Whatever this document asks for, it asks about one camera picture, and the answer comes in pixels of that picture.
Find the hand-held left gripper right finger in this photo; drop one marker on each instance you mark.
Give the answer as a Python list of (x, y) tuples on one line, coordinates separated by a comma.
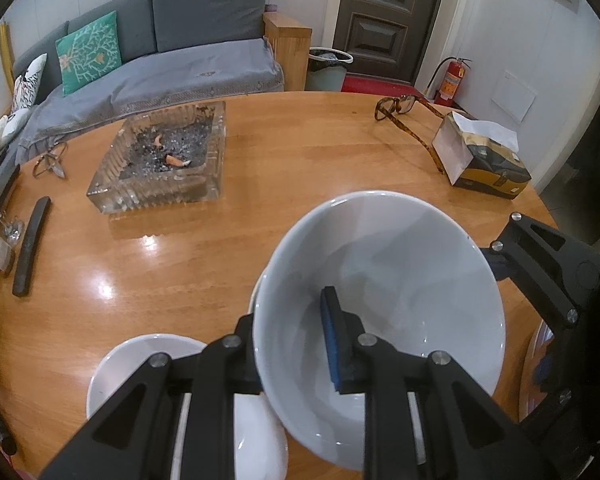
[(330, 340)]

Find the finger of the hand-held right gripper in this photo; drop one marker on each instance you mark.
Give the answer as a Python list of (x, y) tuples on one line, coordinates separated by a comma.
[(565, 420), (535, 265)]

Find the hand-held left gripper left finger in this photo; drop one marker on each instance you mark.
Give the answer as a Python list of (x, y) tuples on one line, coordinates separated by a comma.
[(230, 360)]

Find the beige plate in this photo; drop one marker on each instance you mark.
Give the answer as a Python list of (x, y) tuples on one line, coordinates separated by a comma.
[(532, 365)]

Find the cream bowl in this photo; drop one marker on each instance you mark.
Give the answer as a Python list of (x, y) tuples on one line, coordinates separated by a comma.
[(256, 287)]

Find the deep white bowl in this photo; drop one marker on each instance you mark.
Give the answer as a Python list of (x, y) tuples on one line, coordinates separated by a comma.
[(405, 270)]

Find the wide white bowl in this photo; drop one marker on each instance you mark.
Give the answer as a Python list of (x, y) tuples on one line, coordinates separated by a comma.
[(260, 440)]

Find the tissue box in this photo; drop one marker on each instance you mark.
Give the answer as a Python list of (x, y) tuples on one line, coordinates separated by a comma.
[(485, 175)]

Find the glass ashtray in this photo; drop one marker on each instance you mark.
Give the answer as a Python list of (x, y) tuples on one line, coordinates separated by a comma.
[(130, 191)]

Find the red fire extinguisher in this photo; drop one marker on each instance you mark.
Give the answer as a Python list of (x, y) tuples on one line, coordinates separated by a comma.
[(450, 85)]

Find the cigarette butt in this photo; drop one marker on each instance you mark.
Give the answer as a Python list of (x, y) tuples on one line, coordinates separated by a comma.
[(177, 161), (157, 141)]

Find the tortoiseshell glasses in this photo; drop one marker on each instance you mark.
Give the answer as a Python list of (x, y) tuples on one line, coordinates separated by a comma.
[(380, 110)]

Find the black remote control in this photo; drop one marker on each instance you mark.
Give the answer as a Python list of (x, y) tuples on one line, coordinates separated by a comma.
[(30, 245)]

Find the red door mat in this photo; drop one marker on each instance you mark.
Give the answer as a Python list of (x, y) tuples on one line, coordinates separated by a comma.
[(375, 83)]

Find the grey trash bin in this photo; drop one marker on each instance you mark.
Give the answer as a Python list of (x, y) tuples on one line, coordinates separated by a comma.
[(325, 77)]

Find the dark grey door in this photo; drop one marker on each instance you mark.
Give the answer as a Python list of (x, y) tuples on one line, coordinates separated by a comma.
[(380, 25)]

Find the wooden sofa end table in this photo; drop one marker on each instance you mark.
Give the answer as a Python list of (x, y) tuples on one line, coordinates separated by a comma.
[(290, 55)]

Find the grey sofa cover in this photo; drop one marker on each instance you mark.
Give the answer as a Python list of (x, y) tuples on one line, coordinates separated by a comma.
[(180, 75)]

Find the teal patterned cushion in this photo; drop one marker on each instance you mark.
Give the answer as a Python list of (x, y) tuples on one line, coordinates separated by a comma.
[(87, 52)]

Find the white patterned cushion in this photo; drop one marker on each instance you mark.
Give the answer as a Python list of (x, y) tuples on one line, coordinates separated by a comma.
[(30, 82)]

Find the grey sofa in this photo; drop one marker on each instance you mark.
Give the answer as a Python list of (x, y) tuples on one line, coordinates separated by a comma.
[(205, 5)]

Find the yellow rolled mat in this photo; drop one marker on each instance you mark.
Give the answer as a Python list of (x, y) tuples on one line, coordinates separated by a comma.
[(5, 45)]

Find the white wall panel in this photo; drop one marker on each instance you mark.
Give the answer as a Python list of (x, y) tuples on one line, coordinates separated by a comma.
[(512, 95)]

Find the thin metal-frame glasses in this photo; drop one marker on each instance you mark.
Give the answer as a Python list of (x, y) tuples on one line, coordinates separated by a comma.
[(60, 172)]

